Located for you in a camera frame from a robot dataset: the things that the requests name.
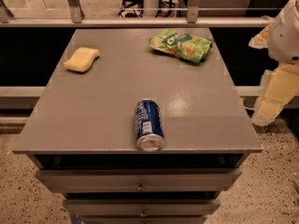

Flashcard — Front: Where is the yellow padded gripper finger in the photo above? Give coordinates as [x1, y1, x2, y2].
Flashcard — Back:
[251, 64, 299, 126]
[249, 25, 271, 49]

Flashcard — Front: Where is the yellow sponge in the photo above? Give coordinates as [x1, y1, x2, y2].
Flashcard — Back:
[64, 47, 100, 73]

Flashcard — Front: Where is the green snack bag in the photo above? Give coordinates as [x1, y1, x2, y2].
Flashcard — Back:
[149, 29, 214, 63]

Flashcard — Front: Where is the black office chair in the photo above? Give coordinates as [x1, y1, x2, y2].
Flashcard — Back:
[118, 0, 165, 18]

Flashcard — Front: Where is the blue soda can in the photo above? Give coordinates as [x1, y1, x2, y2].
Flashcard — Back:
[135, 99, 164, 152]

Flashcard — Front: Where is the top grey drawer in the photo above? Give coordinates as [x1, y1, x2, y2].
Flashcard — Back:
[36, 169, 241, 193]

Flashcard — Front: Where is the grey drawer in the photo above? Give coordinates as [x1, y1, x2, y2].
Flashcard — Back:
[36, 169, 241, 193]
[64, 199, 220, 217]

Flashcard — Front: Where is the metal railing frame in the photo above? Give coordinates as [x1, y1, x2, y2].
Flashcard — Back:
[0, 0, 283, 28]

